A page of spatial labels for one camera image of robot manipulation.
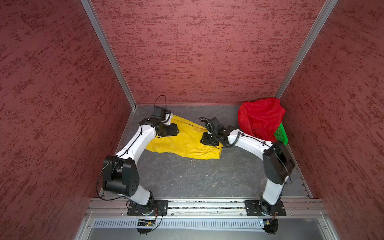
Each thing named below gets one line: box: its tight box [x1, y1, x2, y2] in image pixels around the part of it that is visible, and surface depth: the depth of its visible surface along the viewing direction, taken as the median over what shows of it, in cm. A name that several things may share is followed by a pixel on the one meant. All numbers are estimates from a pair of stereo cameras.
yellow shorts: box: [145, 115, 224, 160], surface depth 97 cm
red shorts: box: [238, 97, 286, 143], surface depth 102 cm
